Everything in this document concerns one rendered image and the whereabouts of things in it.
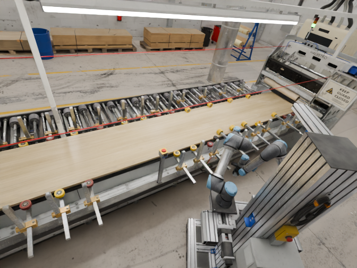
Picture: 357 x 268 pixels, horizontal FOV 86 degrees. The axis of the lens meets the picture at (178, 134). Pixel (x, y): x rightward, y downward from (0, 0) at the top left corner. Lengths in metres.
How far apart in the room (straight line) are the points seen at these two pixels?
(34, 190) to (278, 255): 2.04
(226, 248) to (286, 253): 0.42
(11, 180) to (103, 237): 1.18
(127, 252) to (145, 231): 0.30
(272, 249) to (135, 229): 1.70
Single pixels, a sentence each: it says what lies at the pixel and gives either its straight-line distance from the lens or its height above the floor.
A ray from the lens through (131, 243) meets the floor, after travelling 2.74.
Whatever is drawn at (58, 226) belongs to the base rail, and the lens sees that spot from 2.18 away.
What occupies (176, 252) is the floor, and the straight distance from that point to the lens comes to 2.73.
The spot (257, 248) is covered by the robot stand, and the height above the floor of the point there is 1.23.
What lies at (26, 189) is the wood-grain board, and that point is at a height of 0.90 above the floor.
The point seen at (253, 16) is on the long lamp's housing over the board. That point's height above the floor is 2.35.
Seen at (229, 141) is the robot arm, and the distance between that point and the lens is 1.75.
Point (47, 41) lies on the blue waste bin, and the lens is 6.88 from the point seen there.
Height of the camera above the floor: 2.59
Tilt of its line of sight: 41 degrees down
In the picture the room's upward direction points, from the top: 12 degrees clockwise
